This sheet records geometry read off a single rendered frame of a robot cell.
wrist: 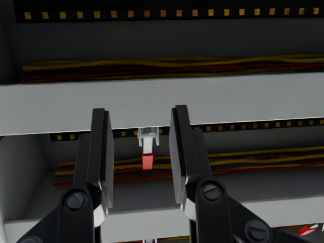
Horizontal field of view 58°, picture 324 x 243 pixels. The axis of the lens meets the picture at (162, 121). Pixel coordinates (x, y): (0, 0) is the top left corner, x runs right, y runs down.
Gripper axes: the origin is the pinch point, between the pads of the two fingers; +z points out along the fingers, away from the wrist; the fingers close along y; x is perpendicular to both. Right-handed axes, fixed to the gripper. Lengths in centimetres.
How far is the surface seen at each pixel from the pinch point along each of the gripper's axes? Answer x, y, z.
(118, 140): -32.4, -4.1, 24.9
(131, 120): -9.0, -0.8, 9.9
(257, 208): -25.8, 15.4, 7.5
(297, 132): -34, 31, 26
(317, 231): -52, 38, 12
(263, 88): -7.0, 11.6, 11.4
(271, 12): -8.2, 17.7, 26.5
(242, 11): -8.0, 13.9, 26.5
